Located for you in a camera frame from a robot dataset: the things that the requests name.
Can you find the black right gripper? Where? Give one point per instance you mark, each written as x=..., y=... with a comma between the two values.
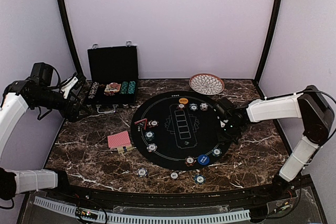
x=222, y=139

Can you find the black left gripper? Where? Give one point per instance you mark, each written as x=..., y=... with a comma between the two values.
x=72, y=116

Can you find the blue small blind button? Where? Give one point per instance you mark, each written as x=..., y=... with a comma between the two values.
x=203, y=159

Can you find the blue white chip top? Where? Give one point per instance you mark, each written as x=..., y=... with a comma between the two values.
x=203, y=106

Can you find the single blue chip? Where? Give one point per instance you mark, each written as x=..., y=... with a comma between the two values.
x=193, y=107

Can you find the orange big blind button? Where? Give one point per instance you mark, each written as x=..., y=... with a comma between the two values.
x=183, y=101

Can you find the brown white chip stack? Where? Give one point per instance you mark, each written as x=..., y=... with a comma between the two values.
x=174, y=175

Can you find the red triangular all-in button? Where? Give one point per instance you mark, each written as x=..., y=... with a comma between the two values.
x=142, y=123

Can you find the blue white chip stack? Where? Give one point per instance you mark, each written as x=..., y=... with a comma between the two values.
x=142, y=172

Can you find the red playing card deck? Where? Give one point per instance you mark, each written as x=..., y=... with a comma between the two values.
x=120, y=142

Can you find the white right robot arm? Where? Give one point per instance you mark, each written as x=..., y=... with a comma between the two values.
x=309, y=105

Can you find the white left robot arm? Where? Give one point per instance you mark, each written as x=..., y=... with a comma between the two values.
x=14, y=182

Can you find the round black poker mat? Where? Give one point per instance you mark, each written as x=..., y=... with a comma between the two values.
x=180, y=133

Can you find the patterned ceramic plate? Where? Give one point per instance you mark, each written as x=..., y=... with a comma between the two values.
x=207, y=84

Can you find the boxed card deck in case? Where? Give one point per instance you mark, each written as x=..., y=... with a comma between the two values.
x=112, y=88

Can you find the black poker chip case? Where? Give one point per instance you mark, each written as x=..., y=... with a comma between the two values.
x=112, y=64

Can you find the green chip row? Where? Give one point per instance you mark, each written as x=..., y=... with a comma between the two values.
x=124, y=87

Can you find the teal chip row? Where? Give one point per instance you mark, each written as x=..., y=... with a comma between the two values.
x=131, y=87

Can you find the right black frame post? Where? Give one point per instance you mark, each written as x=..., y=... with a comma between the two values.
x=268, y=41

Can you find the black frame post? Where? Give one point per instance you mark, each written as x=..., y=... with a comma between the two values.
x=268, y=41
x=70, y=40

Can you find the white slotted cable duct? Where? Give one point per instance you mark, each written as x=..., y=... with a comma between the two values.
x=99, y=216

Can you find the left black frame post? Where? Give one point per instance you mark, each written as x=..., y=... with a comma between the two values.
x=70, y=40

